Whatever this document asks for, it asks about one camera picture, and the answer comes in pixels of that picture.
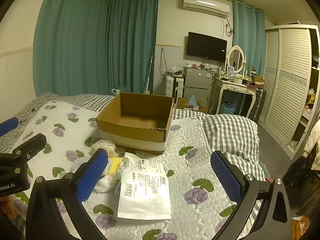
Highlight brown floor cardboard box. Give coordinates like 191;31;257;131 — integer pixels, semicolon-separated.
177;97;209;114

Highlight grey gingham duvet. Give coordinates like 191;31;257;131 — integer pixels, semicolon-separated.
202;114;266;183

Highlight white vanity table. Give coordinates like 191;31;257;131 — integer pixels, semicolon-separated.
208;76;258;119

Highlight white floral quilt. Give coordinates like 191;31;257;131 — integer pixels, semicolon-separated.
12;100;265;240

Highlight green curtain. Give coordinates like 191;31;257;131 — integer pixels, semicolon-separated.
232;0;266;77
32;0;113;98
106;0;160;96

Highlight white lace cloth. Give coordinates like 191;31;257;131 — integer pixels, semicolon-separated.
90;139;120;158

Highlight white mop pole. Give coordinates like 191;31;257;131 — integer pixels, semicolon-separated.
144;53;154;94

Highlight white oval mirror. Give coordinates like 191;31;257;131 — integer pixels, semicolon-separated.
225;45;248;77

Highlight white drawer unit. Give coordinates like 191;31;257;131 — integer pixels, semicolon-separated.
165;76;184;98

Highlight grey gingham bed sheet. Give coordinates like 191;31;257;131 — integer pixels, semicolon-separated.
0;92;208;153

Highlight white air conditioner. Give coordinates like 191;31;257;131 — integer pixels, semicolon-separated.
182;0;230;18

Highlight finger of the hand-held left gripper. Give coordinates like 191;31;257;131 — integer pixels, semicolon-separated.
11;133;47;161
0;117;20;137

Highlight blue plastic basket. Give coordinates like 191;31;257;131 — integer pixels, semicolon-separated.
219;101;237;115

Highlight grey fridge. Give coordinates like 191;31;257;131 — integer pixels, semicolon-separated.
183;66;213;105

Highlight air conditioner power cable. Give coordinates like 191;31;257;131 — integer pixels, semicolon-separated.
223;17;235;37

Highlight dark hanging clothes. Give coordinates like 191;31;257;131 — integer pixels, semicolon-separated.
282;150;320;193

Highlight black wall television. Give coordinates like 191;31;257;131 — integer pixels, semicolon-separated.
186;32;228;62

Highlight hanging black cable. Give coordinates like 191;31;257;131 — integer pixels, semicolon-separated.
159;47;168;78

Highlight small brown box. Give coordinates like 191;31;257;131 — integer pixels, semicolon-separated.
251;74;265;85

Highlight white plastic packet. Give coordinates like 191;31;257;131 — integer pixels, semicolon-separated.
117;152;172;221

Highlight yellow sponge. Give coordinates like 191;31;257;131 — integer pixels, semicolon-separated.
107;156;125;176

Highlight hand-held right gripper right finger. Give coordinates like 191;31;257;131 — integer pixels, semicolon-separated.
211;151;292;240

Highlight dark suitcase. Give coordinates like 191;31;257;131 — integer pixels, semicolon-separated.
246;87;267;123

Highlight white louvred wardrobe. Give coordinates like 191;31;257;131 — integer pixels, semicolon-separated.
257;24;320;159

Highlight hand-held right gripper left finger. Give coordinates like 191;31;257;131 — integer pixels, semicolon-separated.
26;149;109;240

